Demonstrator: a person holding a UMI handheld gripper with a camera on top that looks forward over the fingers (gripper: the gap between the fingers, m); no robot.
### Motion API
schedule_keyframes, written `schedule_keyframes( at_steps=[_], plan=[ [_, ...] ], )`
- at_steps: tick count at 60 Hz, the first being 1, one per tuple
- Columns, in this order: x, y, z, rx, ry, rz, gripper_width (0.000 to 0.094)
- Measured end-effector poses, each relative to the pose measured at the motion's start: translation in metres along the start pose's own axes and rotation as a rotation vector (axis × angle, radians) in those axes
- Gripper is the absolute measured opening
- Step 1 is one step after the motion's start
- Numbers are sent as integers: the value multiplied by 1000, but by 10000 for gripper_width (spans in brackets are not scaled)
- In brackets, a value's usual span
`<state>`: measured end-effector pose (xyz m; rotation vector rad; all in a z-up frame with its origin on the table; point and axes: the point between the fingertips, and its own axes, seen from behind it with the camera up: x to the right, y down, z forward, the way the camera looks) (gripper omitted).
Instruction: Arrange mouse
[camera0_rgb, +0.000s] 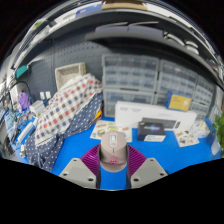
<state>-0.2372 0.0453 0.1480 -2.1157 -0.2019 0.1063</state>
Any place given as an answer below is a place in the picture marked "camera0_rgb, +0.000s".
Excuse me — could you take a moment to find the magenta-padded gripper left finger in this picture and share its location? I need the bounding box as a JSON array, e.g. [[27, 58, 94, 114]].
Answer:
[[58, 143, 102, 190]]

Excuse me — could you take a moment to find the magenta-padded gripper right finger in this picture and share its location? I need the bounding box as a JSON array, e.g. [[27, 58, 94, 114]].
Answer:
[[125, 143, 169, 190]]

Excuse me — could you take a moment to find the pink beige computer mouse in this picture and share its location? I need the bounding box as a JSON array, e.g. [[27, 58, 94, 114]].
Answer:
[[98, 130, 129, 173]]

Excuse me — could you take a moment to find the small dark blue box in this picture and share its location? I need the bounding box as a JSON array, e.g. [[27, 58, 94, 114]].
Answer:
[[137, 121, 167, 143]]

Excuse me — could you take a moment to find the large food sticker sheet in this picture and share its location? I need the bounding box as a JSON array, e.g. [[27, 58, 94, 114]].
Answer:
[[89, 119, 134, 144]]

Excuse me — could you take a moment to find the small sticker sheet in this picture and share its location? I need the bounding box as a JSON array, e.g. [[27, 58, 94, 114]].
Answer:
[[173, 129, 200, 148]]

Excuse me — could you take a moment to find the navy polka dot cloth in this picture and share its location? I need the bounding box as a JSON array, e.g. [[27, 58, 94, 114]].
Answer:
[[24, 91, 104, 173]]

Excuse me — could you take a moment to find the yellow object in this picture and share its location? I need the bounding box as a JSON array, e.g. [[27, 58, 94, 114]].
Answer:
[[93, 109, 103, 123]]

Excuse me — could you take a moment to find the long white keyboard box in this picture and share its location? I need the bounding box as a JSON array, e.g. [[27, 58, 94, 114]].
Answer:
[[114, 100, 198, 133]]

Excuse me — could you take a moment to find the red blue checkered cloth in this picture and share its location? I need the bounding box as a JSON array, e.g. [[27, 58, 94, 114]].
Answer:
[[34, 73, 104, 148]]

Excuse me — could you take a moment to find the clear plastic bag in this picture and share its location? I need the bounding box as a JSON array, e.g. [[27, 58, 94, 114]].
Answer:
[[191, 119, 211, 139]]

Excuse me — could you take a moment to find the yellow and blue box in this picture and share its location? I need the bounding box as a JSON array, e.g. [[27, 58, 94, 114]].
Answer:
[[164, 90, 193, 113]]

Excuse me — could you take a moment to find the green leafy plant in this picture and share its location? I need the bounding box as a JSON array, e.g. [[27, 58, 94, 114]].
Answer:
[[210, 113, 224, 154]]

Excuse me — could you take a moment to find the purple object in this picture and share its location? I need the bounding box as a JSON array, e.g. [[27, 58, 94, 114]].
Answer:
[[18, 91, 32, 111]]

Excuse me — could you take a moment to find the grey tall drawer cabinet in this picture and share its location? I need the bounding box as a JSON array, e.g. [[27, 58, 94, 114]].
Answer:
[[191, 76, 216, 119]]

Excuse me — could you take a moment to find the white woven basket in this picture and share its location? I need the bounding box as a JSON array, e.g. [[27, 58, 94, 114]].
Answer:
[[54, 62, 87, 90]]

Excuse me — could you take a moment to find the teal bin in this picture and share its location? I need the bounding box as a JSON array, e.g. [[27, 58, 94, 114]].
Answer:
[[14, 64, 29, 79]]

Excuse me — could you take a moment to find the metal wall shelf unit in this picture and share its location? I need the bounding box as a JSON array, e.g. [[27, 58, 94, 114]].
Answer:
[[13, 0, 224, 79]]

